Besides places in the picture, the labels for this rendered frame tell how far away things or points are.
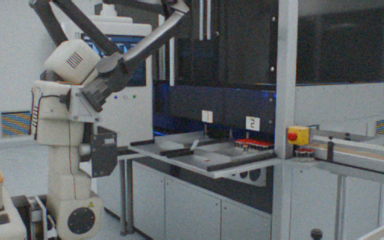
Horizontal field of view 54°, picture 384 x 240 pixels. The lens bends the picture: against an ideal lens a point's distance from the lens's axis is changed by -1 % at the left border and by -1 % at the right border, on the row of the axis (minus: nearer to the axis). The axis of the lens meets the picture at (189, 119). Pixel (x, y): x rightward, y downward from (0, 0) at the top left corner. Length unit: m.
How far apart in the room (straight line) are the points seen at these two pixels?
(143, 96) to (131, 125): 0.20
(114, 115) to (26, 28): 4.69
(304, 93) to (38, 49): 5.60
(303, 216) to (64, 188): 1.14
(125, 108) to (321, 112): 1.14
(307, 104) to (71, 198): 1.11
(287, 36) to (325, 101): 0.43
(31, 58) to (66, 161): 5.46
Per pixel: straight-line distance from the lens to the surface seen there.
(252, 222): 1.99
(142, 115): 2.41
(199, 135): 2.26
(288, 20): 1.74
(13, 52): 6.81
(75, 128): 1.45
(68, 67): 1.41
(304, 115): 1.85
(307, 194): 1.98
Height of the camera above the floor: 1.28
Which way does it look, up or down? 8 degrees down
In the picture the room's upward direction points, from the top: straight up
